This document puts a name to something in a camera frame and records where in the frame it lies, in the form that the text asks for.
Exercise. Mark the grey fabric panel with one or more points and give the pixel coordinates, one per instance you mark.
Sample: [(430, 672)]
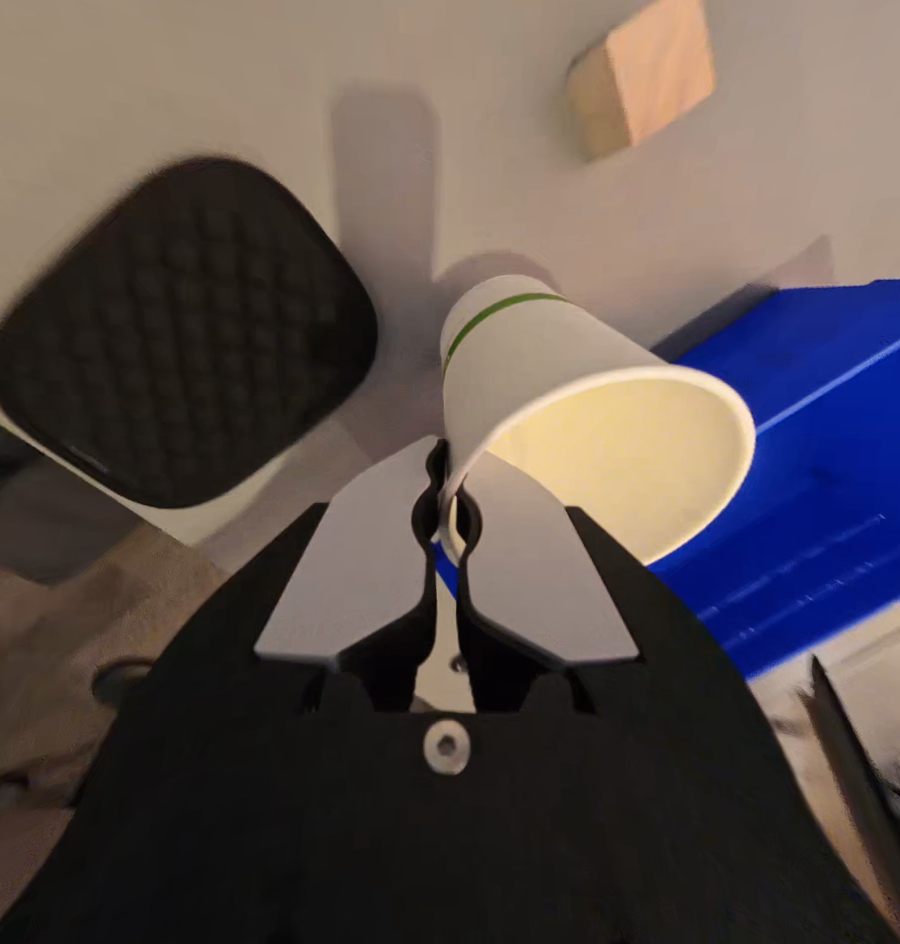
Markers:
[(51, 531)]

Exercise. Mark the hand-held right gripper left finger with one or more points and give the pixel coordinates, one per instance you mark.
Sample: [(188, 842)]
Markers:
[(354, 575)]

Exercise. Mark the wooden cube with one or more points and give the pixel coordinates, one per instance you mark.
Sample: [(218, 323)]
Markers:
[(656, 74)]

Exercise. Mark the blue plastic bin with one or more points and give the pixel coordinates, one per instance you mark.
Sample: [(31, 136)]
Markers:
[(826, 457)]

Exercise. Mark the black floor stand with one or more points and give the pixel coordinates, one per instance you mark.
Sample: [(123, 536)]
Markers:
[(122, 682)]

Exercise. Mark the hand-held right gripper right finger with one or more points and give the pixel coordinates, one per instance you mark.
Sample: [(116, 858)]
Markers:
[(545, 582)]

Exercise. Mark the black padded wrist rest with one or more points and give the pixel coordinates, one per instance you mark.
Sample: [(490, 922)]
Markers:
[(177, 332)]

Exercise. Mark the white green-striped paper cup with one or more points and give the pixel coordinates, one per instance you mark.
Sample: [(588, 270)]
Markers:
[(538, 354)]

